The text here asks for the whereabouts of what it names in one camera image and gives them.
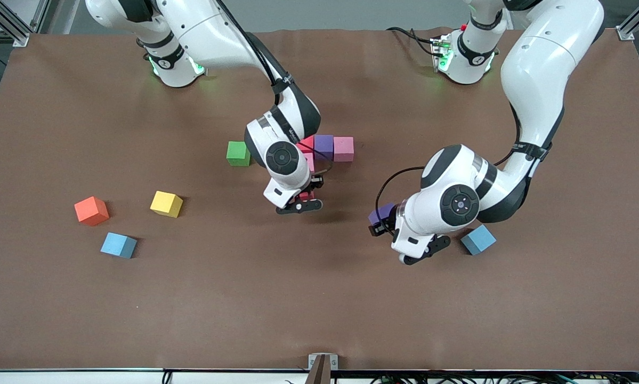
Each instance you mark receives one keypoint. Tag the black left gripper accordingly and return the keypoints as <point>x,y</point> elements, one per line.
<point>388,224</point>

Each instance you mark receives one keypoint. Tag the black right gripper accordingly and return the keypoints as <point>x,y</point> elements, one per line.
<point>315,184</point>

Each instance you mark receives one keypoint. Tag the purple foam cube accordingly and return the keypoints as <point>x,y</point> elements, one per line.
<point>324,147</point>
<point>380,213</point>

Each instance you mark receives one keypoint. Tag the red foam cube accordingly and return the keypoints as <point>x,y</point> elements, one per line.
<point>308,144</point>
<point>304,196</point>

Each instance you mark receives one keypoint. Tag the pink foam cube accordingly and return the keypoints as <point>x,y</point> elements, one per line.
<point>309,161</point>
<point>344,149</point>

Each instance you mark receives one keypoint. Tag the green foam cube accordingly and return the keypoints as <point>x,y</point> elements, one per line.
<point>237,153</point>

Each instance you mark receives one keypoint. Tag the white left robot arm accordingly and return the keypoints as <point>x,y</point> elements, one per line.
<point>543,64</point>

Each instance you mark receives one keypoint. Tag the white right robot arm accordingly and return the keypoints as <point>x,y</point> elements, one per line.
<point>207,32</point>

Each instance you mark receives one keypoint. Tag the blue foam cube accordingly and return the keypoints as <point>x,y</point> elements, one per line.
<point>479,240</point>
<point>118,245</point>

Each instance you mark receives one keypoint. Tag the brown table mat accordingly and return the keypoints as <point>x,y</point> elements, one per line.
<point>319,309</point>

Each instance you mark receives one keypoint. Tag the yellow foam cube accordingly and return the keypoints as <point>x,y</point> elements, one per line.
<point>166,204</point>

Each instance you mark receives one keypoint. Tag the orange foam cube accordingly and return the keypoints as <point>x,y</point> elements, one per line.
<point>91,210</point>

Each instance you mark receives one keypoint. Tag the grey metal bracket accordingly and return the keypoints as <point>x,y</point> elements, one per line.
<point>334,358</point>

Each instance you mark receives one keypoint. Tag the brown post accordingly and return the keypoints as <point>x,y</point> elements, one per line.
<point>319,373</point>

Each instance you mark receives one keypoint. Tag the aluminium frame post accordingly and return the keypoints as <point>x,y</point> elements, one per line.
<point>625,33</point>
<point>18,33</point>

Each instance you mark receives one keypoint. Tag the white table edge rail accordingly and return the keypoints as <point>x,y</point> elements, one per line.
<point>85,377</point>

